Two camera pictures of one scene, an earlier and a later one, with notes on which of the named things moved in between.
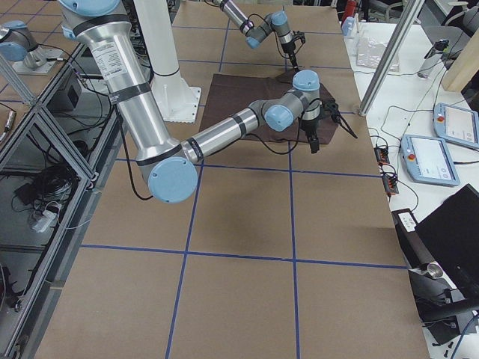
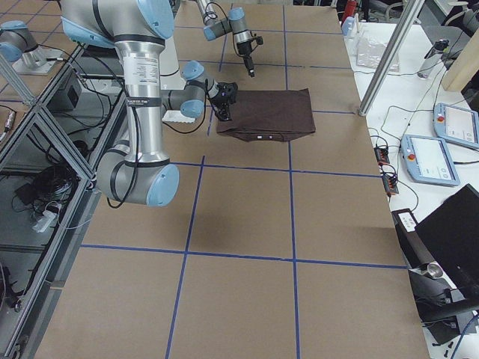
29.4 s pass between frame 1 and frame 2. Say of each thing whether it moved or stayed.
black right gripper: moved
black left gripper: moved
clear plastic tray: stayed
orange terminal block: stayed
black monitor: stayed
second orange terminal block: stayed
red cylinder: stayed
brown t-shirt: moved
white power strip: stayed
